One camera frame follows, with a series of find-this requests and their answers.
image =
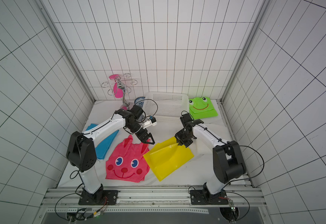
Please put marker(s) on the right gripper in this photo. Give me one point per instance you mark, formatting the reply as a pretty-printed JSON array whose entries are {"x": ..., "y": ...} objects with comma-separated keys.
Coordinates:
[{"x": 185, "y": 136}]

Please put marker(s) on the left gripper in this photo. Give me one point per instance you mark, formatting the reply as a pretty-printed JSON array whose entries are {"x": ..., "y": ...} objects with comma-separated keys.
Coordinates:
[{"x": 141, "y": 136}]

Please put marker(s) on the yellow raincoat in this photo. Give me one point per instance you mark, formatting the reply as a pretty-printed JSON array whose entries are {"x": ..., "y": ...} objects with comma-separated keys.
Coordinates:
[{"x": 166, "y": 157}]

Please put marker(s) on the pink rabbit raincoat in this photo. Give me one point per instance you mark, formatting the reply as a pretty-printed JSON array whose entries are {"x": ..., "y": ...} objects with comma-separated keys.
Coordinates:
[{"x": 126, "y": 163}]

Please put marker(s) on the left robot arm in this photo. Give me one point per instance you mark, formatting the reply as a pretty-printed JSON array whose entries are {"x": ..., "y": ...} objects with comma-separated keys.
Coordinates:
[{"x": 81, "y": 151}]

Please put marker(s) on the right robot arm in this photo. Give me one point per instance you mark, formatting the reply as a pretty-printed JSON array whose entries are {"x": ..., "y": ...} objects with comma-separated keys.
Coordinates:
[{"x": 228, "y": 161}]

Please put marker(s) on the white plastic basket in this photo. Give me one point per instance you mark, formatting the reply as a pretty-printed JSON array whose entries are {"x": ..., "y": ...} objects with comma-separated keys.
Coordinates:
[{"x": 165, "y": 106}]

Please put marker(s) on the green frog raincoat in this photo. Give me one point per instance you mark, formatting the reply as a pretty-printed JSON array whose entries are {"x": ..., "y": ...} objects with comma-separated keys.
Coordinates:
[{"x": 200, "y": 108}]

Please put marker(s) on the blue folded raincoat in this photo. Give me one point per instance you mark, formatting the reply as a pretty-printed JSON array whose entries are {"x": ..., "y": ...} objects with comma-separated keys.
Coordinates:
[{"x": 104, "y": 142}]

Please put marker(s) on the blue patterned bowl rear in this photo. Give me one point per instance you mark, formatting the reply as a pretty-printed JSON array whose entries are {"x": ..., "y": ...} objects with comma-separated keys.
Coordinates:
[{"x": 139, "y": 101}]

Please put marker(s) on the pink cup on stand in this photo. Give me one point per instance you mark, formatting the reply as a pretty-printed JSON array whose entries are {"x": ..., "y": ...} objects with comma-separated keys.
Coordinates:
[{"x": 117, "y": 91}]

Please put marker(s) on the silver cup holder stand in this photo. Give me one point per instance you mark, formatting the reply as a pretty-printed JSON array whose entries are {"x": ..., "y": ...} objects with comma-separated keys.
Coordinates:
[{"x": 127, "y": 83}]

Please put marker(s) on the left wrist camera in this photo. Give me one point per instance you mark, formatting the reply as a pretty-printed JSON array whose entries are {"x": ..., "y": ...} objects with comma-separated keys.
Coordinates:
[{"x": 150, "y": 122}]

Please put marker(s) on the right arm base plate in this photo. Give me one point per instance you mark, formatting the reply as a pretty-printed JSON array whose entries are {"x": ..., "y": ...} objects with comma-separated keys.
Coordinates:
[{"x": 198, "y": 197}]

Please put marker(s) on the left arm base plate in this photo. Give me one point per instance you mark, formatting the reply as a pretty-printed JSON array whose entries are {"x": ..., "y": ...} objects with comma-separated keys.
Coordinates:
[{"x": 100, "y": 197}]

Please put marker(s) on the aluminium mounting rail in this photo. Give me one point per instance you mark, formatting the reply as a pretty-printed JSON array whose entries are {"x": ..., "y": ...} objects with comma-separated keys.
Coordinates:
[{"x": 63, "y": 201}]

